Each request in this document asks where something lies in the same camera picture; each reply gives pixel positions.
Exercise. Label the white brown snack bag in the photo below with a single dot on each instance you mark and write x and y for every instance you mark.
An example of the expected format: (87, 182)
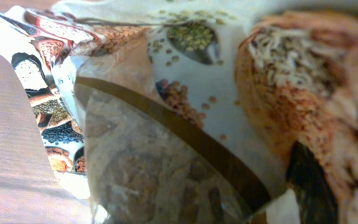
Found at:
(196, 111)

